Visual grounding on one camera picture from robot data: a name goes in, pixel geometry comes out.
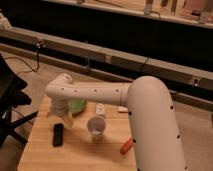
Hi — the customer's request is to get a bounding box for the green bowl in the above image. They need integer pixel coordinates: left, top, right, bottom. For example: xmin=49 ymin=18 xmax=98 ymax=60
xmin=69 ymin=100 xmax=87 ymax=115

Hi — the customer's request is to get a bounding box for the white sponge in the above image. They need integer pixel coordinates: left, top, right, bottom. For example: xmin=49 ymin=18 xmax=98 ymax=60
xmin=117 ymin=106 xmax=128 ymax=113

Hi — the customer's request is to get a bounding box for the black cable on floor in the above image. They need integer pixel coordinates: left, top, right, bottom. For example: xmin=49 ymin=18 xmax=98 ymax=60
xmin=3 ymin=39 xmax=44 ymax=75

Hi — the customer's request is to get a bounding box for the black office chair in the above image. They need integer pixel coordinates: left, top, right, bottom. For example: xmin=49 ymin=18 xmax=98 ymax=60
xmin=0 ymin=54 xmax=38 ymax=148

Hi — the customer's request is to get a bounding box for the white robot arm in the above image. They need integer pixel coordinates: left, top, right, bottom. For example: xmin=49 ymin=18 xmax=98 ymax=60
xmin=45 ymin=74 xmax=188 ymax=171

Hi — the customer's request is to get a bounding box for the clear plastic cup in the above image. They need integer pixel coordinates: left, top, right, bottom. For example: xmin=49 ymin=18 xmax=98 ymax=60
xmin=87 ymin=116 xmax=106 ymax=140

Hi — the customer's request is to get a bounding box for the black eraser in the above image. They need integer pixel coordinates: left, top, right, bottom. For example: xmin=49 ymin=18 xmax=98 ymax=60
xmin=53 ymin=123 xmax=64 ymax=147

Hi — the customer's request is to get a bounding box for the orange carrot toy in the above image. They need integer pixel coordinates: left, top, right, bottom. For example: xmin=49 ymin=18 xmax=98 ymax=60
xmin=120 ymin=138 xmax=133 ymax=155

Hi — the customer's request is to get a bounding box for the small white bottle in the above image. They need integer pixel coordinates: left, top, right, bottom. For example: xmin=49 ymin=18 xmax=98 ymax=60
xmin=96 ymin=103 xmax=106 ymax=116

